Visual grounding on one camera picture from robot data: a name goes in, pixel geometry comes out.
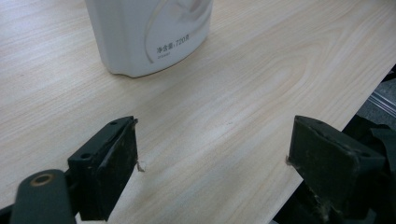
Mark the metal rail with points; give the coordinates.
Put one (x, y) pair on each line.
(382, 101)

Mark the white plastic bottle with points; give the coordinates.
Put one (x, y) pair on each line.
(146, 34)

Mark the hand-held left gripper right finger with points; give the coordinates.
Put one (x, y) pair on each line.
(333, 174)

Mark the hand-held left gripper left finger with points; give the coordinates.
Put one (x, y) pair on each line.
(102, 174)

